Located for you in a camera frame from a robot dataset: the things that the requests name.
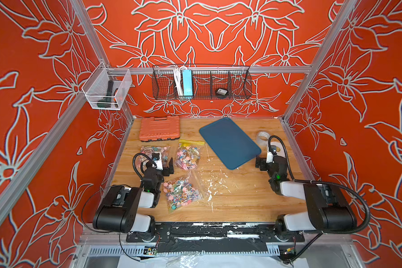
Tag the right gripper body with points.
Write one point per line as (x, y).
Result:
(266, 164)

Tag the blue plastic tray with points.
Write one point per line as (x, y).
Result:
(230, 143)

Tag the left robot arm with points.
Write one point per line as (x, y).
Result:
(118, 210)

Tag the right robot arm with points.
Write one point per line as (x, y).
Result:
(327, 209)

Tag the clear tape roll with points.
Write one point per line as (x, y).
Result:
(262, 138)

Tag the orange tool case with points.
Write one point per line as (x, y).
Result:
(160, 128)

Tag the light blue power bank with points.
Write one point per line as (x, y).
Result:
(187, 83)

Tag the clear acrylic box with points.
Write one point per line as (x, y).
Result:
(95, 87)

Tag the green black screwdriver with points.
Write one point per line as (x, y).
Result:
(106, 101)

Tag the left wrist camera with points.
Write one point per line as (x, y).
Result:
(157, 159)

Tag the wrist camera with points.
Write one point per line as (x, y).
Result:
(157, 159)
(270, 157)

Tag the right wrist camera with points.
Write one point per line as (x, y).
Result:
(270, 157)

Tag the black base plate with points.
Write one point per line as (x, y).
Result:
(170, 231)

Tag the black wire basket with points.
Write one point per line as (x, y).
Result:
(167, 81)

